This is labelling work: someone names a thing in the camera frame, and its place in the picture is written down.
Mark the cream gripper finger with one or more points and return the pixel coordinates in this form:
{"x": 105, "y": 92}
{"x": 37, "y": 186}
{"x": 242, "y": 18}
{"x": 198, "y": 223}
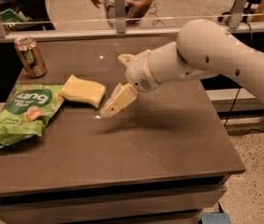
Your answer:
{"x": 121, "y": 97}
{"x": 125, "y": 59}

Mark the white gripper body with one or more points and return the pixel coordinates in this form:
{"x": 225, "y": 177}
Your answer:
{"x": 138, "y": 72}

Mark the yellow sponge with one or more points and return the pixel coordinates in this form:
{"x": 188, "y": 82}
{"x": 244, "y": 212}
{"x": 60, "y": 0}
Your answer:
{"x": 84, "y": 91}

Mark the green rice chip bag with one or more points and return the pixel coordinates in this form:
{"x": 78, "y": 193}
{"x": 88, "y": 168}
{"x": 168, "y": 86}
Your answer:
{"x": 28, "y": 113}

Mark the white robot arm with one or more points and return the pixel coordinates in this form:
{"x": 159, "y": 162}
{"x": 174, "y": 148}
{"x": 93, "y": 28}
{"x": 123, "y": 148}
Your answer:
{"x": 201, "y": 50}

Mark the gold soda can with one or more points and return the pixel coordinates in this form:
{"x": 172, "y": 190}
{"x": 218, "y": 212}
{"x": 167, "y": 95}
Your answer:
{"x": 30, "y": 56}

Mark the green plastic bin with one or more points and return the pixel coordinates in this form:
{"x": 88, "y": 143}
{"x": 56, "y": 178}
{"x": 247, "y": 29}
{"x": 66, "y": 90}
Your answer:
{"x": 10, "y": 16}

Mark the clear acrylic barrier panel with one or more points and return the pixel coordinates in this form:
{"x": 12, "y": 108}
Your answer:
{"x": 83, "y": 15}

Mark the blue perforated floor box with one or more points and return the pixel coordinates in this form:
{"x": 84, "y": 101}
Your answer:
{"x": 215, "y": 218}

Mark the middle metal railing bracket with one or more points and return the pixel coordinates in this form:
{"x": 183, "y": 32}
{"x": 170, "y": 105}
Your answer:
{"x": 120, "y": 16}

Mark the right metal railing bracket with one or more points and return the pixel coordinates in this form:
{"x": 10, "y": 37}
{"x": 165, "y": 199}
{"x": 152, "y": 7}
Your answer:
{"x": 236, "y": 14}

